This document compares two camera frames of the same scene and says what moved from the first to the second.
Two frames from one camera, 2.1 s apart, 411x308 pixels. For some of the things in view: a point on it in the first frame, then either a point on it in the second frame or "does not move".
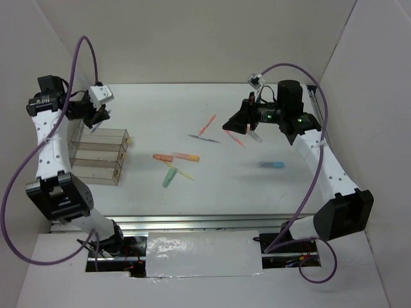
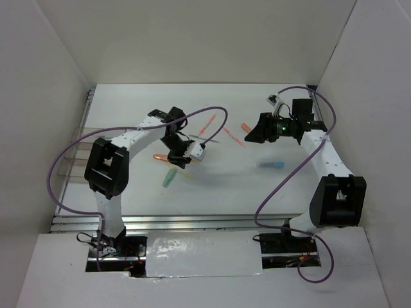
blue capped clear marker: (272, 164) does not move
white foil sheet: (203, 253) does not move
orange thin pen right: (237, 140) does not move
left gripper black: (102, 115) to (179, 160)
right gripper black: (246, 115) to (264, 130)
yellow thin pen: (179, 171) does not move
